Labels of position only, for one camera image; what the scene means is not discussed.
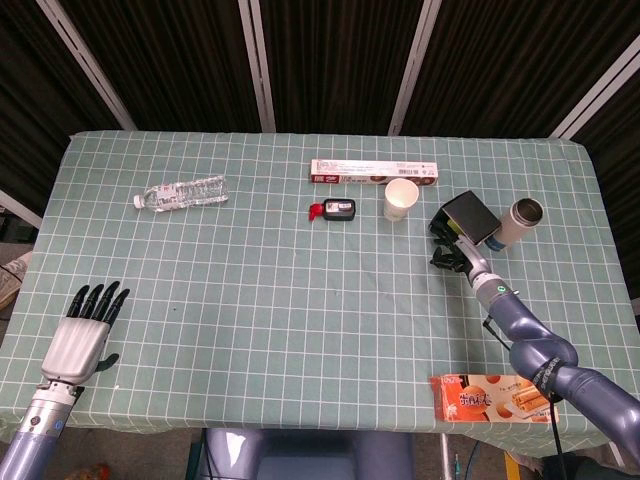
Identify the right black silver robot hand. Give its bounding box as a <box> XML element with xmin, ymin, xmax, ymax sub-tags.
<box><xmin>428</xmin><ymin>209</ymin><xmax>490</xmax><ymax>279</ymax></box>

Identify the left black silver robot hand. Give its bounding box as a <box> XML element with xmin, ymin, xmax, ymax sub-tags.
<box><xmin>40</xmin><ymin>280</ymin><xmax>132</xmax><ymax>387</ymax></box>

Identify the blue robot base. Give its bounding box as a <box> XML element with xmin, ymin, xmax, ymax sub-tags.
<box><xmin>185</xmin><ymin>427</ymin><xmax>417</xmax><ymax>480</ymax></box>

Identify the black box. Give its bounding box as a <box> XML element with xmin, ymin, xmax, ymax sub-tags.
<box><xmin>443</xmin><ymin>190</ymin><xmax>502</xmax><ymax>247</ymax></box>

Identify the orange biscuit package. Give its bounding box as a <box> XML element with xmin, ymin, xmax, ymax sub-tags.
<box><xmin>430</xmin><ymin>373</ymin><xmax>559</xmax><ymax>424</ymax></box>

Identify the white steel thermos bottle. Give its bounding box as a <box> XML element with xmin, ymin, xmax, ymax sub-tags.
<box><xmin>483</xmin><ymin>197</ymin><xmax>545</xmax><ymax>252</ymax></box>

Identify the white paper cup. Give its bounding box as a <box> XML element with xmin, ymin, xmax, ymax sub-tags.
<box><xmin>383</xmin><ymin>178</ymin><xmax>419</xmax><ymax>223</ymax></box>

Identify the grey sneaker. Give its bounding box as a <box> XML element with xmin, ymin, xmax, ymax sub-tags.
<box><xmin>0</xmin><ymin>249</ymin><xmax>34</xmax><ymax>311</ymax></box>

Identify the long white red carton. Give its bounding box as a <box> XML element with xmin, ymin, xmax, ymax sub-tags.
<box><xmin>310</xmin><ymin>158</ymin><xmax>440</xmax><ymax>185</ymax></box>

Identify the black ink bottle red cap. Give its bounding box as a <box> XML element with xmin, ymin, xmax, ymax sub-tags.
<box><xmin>307</xmin><ymin>198</ymin><xmax>358</xmax><ymax>223</ymax></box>

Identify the green checked tablecloth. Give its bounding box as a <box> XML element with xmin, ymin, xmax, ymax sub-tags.
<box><xmin>0</xmin><ymin>130</ymin><xmax>640</xmax><ymax>459</ymax></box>

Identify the clear plastic water bottle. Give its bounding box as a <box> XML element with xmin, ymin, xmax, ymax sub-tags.
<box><xmin>132</xmin><ymin>174</ymin><xmax>230</xmax><ymax>213</ymax></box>

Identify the white frame post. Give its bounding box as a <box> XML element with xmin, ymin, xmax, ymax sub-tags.
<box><xmin>237</xmin><ymin>0</ymin><xmax>278</xmax><ymax>134</ymax></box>
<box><xmin>35</xmin><ymin>0</ymin><xmax>137</xmax><ymax>132</ymax></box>
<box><xmin>387</xmin><ymin>0</ymin><xmax>444</xmax><ymax>136</ymax></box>
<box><xmin>548</xmin><ymin>34</ymin><xmax>640</xmax><ymax>139</ymax></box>

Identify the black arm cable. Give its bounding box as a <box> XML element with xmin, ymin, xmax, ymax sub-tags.
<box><xmin>481</xmin><ymin>315</ymin><xmax>567</xmax><ymax>480</ymax></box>

